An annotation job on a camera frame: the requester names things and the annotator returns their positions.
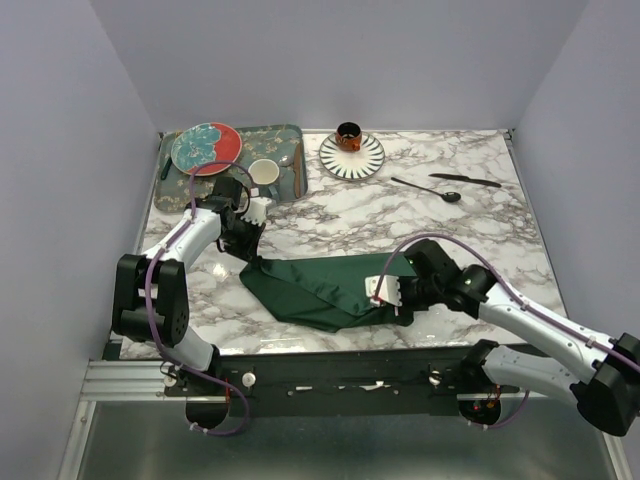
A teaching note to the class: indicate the white striped saucer plate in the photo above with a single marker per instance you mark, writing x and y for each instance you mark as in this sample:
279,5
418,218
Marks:
356,165

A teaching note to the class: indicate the brown glazed cup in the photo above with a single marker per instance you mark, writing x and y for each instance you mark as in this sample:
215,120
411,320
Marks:
348,136

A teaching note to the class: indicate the black knife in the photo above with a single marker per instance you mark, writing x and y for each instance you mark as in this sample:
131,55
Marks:
466,179

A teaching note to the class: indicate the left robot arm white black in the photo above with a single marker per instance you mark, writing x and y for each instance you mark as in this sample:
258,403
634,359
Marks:
151,295

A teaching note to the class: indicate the black spoon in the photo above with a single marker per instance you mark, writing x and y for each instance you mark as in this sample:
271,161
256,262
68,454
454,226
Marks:
448,197

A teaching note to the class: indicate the aluminium frame rail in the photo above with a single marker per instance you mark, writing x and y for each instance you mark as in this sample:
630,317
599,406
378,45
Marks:
108,381

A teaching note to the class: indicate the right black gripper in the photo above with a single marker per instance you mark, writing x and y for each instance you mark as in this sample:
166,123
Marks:
406,306

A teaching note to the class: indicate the red and teal plate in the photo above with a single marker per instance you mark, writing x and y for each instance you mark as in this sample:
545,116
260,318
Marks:
215,144

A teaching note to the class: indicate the cream mug with teal handle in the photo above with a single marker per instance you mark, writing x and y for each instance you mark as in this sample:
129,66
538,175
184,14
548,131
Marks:
266,176

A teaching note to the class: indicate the brown wooden knife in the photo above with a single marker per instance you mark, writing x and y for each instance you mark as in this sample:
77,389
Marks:
297,169

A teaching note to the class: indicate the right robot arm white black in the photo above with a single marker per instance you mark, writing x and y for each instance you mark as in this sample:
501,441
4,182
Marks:
596,373

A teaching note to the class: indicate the green handled utensil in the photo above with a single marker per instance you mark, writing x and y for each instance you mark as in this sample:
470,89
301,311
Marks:
166,168

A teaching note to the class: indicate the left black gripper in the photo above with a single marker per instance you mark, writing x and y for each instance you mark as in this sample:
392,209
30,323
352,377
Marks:
249,250

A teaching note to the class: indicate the dark green cloth napkin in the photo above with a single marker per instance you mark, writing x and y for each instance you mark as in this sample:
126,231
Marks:
326,294

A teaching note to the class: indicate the silver spoon on tray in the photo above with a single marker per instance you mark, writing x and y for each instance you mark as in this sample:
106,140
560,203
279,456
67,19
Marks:
286,161

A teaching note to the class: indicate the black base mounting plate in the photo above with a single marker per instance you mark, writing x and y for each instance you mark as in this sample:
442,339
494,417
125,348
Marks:
380,382

